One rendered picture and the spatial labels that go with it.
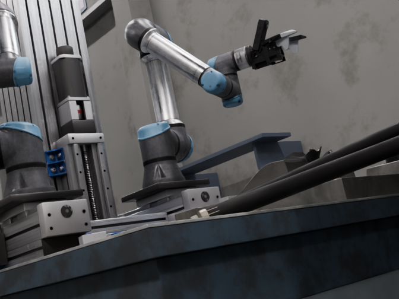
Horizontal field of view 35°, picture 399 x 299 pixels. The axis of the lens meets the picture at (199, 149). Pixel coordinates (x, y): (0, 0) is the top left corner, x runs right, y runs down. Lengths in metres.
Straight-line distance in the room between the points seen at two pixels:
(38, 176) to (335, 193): 0.91
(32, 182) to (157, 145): 0.49
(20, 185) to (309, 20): 3.96
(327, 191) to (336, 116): 3.94
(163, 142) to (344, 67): 3.22
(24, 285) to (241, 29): 5.21
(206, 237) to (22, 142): 1.18
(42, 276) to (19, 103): 1.39
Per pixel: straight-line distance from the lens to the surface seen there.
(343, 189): 1.27
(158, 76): 2.34
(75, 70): 2.16
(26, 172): 1.85
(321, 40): 5.36
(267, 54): 2.19
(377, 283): 1.09
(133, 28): 2.28
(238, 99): 2.20
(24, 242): 1.80
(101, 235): 1.29
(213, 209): 0.96
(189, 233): 0.75
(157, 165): 2.12
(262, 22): 2.22
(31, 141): 1.88
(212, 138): 6.23
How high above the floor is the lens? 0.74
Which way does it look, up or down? 11 degrees up
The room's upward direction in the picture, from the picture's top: 12 degrees counter-clockwise
